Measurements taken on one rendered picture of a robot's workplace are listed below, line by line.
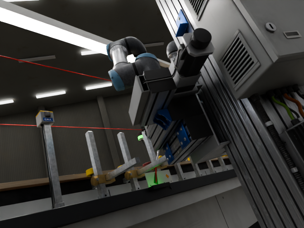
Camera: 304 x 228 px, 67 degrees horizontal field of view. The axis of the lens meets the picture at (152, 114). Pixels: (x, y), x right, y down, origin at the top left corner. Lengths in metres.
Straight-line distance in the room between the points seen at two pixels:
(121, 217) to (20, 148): 10.58
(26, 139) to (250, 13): 11.55
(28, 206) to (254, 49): 1.27
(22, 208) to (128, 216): 0.56
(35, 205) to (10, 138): 10.74
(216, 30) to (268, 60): 0.23
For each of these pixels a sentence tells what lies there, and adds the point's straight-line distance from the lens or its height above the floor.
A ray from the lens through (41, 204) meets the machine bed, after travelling 1.47.
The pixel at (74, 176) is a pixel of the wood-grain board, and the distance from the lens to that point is 1.53.
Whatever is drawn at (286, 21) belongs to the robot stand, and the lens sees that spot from 0.75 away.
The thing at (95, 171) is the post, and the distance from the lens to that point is 1.41.
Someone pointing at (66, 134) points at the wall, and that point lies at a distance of 11.62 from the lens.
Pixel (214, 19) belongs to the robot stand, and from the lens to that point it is 0.82.
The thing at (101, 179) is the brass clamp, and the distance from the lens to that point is 1.39.
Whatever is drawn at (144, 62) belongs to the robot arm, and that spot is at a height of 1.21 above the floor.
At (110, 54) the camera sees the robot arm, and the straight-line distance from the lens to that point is 1.54.
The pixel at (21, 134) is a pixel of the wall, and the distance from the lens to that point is 12.08.
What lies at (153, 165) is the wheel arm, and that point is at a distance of 1.46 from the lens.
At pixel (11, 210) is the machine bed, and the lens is 1.42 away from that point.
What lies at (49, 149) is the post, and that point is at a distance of 1.33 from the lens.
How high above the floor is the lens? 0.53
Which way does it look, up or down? 23 degrees up
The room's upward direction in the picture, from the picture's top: 20 degrees counter-clockwise
